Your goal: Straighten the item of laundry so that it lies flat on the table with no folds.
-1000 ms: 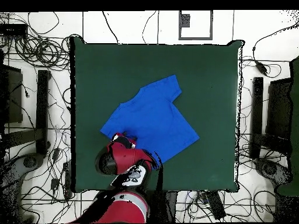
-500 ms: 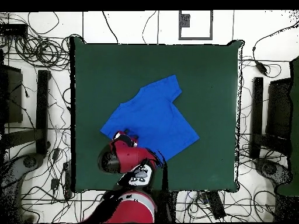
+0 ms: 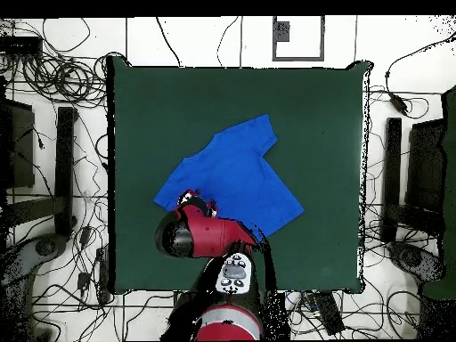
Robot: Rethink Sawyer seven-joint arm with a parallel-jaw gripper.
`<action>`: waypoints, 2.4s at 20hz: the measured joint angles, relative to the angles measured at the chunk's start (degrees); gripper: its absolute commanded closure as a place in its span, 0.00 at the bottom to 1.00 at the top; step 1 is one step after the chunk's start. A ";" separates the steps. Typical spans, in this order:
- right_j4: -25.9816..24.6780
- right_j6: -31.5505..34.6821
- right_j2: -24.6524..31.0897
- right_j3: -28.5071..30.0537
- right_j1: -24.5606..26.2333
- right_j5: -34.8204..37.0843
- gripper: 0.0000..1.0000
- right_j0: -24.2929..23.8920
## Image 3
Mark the blue laundry garment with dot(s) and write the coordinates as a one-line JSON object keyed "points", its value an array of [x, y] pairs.
{"points": [[235, 171]]}

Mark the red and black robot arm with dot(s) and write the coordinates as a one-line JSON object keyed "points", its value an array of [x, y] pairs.
{"points": [[213, 235]]}

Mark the flat black box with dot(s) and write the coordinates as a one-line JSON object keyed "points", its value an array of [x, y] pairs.
{"points": [[19, 45]]}

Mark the dark green table cloth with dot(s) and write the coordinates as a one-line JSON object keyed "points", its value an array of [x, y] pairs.
{"points": [[160, 117]]}

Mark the black power strip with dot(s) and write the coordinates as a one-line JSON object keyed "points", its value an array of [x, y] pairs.
{"points": [[103, 274]]}

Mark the small black adapter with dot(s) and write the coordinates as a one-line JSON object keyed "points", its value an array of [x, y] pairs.
{"points": [[83, 280]]}

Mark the grey chair base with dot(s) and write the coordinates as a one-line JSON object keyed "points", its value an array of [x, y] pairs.
{"points": [[46, 246], [413, 258]]}

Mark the long black box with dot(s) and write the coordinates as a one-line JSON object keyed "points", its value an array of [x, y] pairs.
{"points": [[329, 313]]}

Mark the black monitor box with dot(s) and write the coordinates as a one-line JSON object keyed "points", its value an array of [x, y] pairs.
{"points": [[425, 167], [21, 149]]}

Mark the black power adapter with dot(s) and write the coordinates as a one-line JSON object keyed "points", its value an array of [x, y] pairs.
{"points": [[398, 103]]}

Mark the green cloth covered table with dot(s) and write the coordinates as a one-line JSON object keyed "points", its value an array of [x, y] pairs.
{"points": [[449, 178]]}

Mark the grey floor frame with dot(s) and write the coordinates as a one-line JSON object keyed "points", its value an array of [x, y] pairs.
{"points": [[298, 57]]}

